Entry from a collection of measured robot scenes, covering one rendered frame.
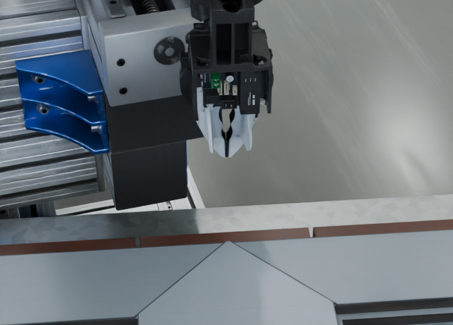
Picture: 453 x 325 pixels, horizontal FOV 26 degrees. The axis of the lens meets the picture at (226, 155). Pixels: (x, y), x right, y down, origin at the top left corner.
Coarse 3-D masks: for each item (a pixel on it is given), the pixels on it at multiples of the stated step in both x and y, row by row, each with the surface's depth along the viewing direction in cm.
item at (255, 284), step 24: (216, 264) 94; (240, 264) 94; (264, 264) 94; (192, 288) 92; (216, 288) 92; (240, 288) 92; (264, 288) 92; (288, 288) 92; (144, 312) 89; (168, 312) 89
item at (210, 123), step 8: (200, 88) 94; (200, 96) 95; (200, 104) 95; (200, 112) 96; (208, 112) 94; (216, 112) 96; (200, 120) 97; (208, 120) 94; (216, 120) 97; (200, 128) 97; (208, 128) 94; (216, 128) 98; (208, 136) 93; (216, 136) 98; (224, 136) 99; (216, 144) 99; (224, 144) 99; (224, 152) 100
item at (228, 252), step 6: (222, 246) 96; (228, 246) 96; (234, 246) 96; (216, 252) 95; (222, 252) 95; (228, 252) 95; (234, 252) 95; (240, 252) 95; (246, 252) 95; (210, 258) 95; (216, 258) 95; (222, 258) 95; (228, 258) 95; (234, 258) 95; (240, 258) 95; (246, 258) 95; (252, 258) 95; (258, 258) 95
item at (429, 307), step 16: (352, 304) 90; (368, 304) 90; (384, 304) 91; (400, 304) 91; (416, 304) 91; (432, 304) 91; (448, 304) 91; (96, 320) 89; (112, 320) 89; (128, 320) 89; (352, 320) 91; (368, 320) 91; (384, 320) 91; (400, 320) 91; (416, 320) 91; (432, 320) 92; (448, 320) 92
